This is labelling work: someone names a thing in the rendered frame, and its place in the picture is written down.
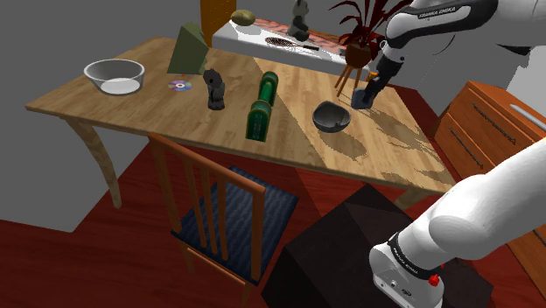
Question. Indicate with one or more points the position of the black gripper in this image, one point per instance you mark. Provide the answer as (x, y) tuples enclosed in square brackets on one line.
[(384, 72)]

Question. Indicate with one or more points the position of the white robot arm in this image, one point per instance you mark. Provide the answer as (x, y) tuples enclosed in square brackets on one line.
[(477, 213)]

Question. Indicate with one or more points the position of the small orange object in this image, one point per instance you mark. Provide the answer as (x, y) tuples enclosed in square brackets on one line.
[(373, 76)]

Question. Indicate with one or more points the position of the red-leaved potted plant on stand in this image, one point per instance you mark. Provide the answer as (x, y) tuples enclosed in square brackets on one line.
[(357, 54)]

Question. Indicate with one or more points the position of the blue-grey small box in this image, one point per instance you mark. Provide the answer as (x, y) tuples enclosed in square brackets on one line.
[(359, 100)]

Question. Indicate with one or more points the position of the dark grey bowl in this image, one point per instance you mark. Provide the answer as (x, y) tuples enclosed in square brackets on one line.
[(330, 119)]

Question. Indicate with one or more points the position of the orange chest of drawers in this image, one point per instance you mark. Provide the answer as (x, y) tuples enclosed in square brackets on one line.
[(473, 128)]

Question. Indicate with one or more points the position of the green bookends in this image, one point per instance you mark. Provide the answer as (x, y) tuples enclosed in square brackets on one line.
[(258, 123)]

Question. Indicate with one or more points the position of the white sideboard with items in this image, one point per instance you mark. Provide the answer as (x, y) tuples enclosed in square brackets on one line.
[(247, 39)]

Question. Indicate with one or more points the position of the black figure statue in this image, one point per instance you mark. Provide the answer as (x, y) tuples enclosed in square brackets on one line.
[(215, 87)]

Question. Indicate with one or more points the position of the orange wooden door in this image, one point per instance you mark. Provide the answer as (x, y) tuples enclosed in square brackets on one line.
[(213, 17)]

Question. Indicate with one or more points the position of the dark robot stand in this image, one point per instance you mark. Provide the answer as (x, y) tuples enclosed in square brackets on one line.
[(332, 251)]

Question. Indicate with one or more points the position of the olive green wedge box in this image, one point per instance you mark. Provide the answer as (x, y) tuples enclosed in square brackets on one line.
[(187, 51)]

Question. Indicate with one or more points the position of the shiny compact disc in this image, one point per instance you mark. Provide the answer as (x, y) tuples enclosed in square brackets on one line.
[(180, 85)]

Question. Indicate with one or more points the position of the wooden chair with blue seat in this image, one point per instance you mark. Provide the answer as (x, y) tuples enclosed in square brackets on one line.
[(239, 217)]

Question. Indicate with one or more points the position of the wooden table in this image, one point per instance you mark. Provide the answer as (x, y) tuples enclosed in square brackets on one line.
[(170, 113)]

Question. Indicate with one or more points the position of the clear glass bowl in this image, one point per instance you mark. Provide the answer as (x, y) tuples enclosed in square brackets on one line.
[(93, 73)]

